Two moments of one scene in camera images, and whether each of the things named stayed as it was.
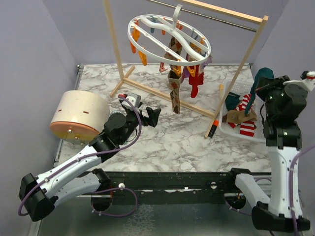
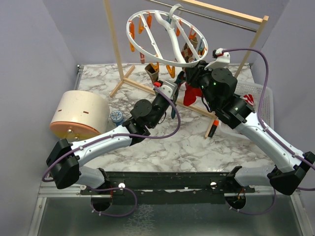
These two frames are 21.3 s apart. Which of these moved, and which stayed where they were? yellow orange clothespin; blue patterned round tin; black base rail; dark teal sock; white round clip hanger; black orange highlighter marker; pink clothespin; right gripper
Moved: yellow orange clothespin; white round clip hanger; dark teal sock; pink clothespin; right gripper
Stayed: black base rail; blue patterned round tin; black orange highlighter marker
